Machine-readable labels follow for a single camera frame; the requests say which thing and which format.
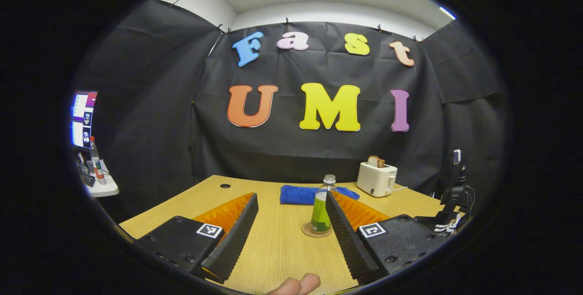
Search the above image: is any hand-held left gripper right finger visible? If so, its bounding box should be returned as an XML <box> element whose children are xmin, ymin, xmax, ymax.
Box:
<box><xmin>325</xmin><ymin>190</ymin><xmax>449</xmax><ymax>285</ymax></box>

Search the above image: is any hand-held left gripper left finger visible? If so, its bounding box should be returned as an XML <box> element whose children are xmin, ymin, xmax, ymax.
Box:
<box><xmin>134</xmin><ymin>193</ymin><xmax>259</xmax><ymax>285</ymax></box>

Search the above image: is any green label water bottle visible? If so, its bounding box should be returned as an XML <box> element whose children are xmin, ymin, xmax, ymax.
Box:
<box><xmin>310</xmin><ymin>174</ymin><xmax>338</xmax><ymax>233</ymax></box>

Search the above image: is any round wooden coaster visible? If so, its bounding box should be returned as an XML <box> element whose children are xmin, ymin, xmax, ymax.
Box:
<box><xmin>302</xmin><ymin>222</ymin><xmax>333</xmax><ymax>238</ymax></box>

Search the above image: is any red cap bottle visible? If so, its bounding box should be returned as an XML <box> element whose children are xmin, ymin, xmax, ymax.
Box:
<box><xmin>89</xmin><ymin>137</ymin><xmax>107</xmax><ymax>185</ymax></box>

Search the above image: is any white toaster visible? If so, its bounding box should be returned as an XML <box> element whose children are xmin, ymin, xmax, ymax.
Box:
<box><xmin>356</xmin><ymin>162</ymin><xmax>398</xmax><ymax>198</ymax></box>

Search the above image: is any blue towel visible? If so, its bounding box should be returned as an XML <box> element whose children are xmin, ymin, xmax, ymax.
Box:
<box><xmin>280</xmin><ymin>185</ymin><xmax>360</xmax><ymax>205</ymax></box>

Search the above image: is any white side table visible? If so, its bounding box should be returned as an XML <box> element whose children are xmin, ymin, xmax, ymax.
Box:
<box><xmin>81</xmin><ymin>158</ymin><xmax>120</xmax><ymax>198</ymax></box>

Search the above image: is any computer monitor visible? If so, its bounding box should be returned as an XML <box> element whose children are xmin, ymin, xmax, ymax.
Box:
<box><xmin>71</xmin><ymin>90</ymin><xmax>98</xmax><ymax>150</ymax></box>

